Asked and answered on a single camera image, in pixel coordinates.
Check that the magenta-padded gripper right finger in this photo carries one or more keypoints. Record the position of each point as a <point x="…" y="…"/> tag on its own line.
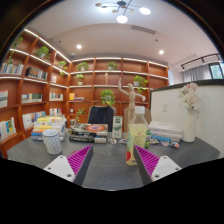
<point x="163" y="166"/>

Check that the tan chair back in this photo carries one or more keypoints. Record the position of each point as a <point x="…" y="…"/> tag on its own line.
<point x="126" y="120"/>

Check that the black track light rail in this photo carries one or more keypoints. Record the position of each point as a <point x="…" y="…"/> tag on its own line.
<point x="200" y="59"/>

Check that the dark office chair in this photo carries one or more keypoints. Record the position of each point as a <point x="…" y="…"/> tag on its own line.
<point x="100" y="116"/>

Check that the brown lit shelf unit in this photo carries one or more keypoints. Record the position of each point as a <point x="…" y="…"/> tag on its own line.
<point x="33" y="86"/>

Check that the white partition with dark top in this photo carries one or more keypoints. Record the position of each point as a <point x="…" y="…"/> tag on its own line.
<point x="210" y="116"/>

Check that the white ceramic vase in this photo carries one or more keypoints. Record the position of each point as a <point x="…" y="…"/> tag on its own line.
<point x="190" y="126"/>

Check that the branched ceiling lamp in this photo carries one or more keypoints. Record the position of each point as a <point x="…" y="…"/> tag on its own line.
<point x="122" y="19"/>

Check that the colourful book stack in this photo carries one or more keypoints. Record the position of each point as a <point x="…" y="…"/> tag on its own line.
<point x="48" y="126"/>

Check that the recessed ceiling light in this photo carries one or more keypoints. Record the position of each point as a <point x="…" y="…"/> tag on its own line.
<point x="79" y="46"/>
<point x="161" y="52"/>

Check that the ceiling air vent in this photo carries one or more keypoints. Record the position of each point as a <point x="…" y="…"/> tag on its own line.
<point x="143" y="29"/>

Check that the small colourful sticker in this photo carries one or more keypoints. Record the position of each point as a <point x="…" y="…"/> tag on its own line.
<point x="164" y="143"/>
<point x="112" y="141"/>
<point x="174" y="144"/>
<point x="154" y="141"/>
<point x="122" y="141"/>

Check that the small green white box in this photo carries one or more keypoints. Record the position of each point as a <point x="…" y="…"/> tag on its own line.
<point x="148" y="138"/>

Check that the wooden artist mannequin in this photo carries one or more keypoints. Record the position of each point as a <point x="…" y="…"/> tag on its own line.
<point x="131" y="100"/>

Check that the window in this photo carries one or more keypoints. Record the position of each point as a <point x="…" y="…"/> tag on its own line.
<point x="216" y="71"/>

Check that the white patterned mug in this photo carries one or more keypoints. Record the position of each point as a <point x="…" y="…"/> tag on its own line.
<point x="52" y="142"/>

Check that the clear bottle with yellow drink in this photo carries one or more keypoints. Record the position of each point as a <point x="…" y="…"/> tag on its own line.
<point x="135" y="143"/>

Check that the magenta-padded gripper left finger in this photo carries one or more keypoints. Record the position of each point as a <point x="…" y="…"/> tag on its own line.
<point x="61" y="166"/>

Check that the white wall socket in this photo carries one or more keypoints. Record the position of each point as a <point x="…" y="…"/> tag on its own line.
<point x="165" y="107"/>

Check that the tall green white carton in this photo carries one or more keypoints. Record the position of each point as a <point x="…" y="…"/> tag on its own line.
<point x="117" y="126"/>

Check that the grey curtain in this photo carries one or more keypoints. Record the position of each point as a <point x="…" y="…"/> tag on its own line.
<point x="196" y="73"/>

